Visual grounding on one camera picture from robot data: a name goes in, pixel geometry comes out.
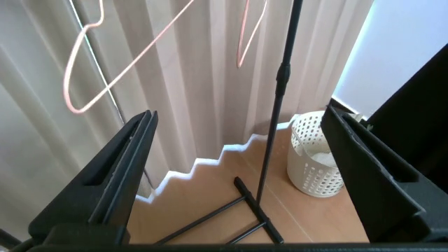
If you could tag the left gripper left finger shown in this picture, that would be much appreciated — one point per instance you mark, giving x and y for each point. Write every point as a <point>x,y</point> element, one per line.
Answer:
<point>105,196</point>

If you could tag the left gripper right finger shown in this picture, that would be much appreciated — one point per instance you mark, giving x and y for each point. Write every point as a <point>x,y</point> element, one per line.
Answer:
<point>371,182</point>

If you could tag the pink clothes hanger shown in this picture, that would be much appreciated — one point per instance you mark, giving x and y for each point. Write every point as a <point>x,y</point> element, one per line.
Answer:
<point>140,55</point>
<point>238,59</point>

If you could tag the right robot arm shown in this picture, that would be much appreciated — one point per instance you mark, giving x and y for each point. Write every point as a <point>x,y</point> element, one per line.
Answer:
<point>420,122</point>

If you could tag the white laundry basket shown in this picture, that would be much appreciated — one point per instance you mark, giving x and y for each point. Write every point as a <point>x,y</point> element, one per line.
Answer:
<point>308,175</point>

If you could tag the black clothes rack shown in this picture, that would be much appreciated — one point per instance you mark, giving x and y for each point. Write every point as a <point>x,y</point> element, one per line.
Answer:
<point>283,75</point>

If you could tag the beige curtain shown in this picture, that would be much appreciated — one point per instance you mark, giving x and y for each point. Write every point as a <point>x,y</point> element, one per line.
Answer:
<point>196,87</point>

